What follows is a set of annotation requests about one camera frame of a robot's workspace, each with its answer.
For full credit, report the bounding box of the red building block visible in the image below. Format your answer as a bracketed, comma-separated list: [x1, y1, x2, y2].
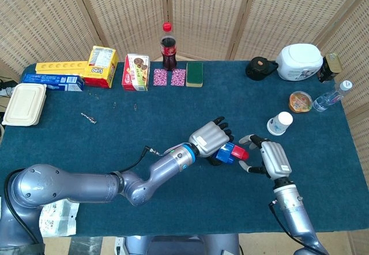
[230, 144, 249, 161]

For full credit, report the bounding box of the blue white toothpaste box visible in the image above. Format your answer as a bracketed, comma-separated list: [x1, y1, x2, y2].
[21, 73, 85, 92]

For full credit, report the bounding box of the long yellow box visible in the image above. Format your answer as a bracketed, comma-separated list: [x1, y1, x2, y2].
[35, 61, 90, 78]

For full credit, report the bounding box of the flower print paper cup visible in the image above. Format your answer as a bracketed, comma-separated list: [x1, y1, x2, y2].
[266, 111, 294, 136]

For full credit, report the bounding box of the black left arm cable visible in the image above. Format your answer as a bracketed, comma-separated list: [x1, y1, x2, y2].
[118, 146, 162, 174]

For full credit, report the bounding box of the dark can gold lid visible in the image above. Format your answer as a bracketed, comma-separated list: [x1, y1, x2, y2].
[318, 52, 344, 83]

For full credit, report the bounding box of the pink patterned coaster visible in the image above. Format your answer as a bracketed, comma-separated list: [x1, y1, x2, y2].
[170, 68, 187, 87]
[153, 69, 168, 87]

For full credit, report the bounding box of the white wet wipes tub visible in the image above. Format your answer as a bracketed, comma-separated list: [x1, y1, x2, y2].
[276, 43, 323, 81]

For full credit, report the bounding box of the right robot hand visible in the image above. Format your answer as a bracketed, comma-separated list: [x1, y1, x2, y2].
[238, 134, 292, 181]

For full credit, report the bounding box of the cola bottle red cap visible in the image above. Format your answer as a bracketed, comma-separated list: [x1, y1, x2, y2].
[160, 21, 178, 72]

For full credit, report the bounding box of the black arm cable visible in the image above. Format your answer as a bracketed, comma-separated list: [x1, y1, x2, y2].
[118, 146, 162, 174]
[268, 201, 326, 253]

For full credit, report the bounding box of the yellow red Lipo box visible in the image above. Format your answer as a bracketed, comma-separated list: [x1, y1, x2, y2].
[83, 46, 119, 89]

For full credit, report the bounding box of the red white snack box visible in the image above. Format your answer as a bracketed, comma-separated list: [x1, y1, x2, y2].
[121, 53, 150, 92]

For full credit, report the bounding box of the blue building block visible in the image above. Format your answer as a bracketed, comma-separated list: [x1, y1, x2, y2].
[216, 142, 238, 164]

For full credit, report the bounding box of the black lid with handle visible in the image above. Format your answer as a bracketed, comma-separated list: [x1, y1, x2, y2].
[245, 56, 279, 81]

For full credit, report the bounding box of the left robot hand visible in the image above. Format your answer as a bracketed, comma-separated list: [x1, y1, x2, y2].
[189, 116, 235, 166]

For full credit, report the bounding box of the grey robot torso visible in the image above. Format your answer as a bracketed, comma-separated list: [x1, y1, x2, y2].
[0, 197, 242, 255]

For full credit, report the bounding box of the blue table carpet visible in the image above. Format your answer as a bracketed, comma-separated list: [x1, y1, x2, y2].
[0, 60, 358, 238]

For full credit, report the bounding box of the clear plastic bag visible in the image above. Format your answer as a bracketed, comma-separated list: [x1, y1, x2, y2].
[39, 199, 80, 238]

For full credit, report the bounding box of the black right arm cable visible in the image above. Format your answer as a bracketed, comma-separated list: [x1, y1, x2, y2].
[268, 201, 326, 253]

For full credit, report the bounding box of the green yellow sponge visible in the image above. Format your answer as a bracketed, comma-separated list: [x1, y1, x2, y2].
[186, 62, 204, 88]

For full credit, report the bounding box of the wicker folding screen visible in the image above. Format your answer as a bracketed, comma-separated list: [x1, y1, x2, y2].
[0, 0, 369, 255]

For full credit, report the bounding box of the clear water bottle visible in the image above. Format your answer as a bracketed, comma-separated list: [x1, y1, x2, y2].
[312, 79, 353, 113]

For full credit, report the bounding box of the beige lunch box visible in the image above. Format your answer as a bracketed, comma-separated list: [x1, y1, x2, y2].
[1, 83, 47, 127]

